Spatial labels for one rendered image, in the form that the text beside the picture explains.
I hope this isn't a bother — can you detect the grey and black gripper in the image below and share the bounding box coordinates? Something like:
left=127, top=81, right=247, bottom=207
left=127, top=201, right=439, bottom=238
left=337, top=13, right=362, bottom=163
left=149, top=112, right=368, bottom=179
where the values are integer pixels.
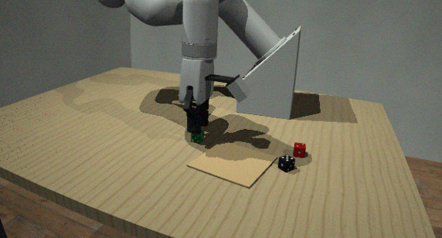
left=179, top=55, right=216, bottom=134

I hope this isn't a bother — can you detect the dark green die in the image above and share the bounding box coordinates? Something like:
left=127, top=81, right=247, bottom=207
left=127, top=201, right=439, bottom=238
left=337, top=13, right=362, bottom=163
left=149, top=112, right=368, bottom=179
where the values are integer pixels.
left=191, top=130, right=204, bottom=143

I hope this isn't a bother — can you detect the red die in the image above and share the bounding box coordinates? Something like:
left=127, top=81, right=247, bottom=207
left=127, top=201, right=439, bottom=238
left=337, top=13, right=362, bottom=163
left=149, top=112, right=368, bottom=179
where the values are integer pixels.
left=293, top=142, right=306, bottom=158

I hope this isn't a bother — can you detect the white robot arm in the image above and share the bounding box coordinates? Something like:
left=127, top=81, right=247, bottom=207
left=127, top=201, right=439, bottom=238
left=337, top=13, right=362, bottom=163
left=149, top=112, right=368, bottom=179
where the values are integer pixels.
left=98, top=0, right=286, bottom=103

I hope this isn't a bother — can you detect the black die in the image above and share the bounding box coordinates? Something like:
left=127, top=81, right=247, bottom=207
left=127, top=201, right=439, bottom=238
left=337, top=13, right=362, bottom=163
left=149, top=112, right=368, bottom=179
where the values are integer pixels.
left=278, top=155, right=295, bottom=172

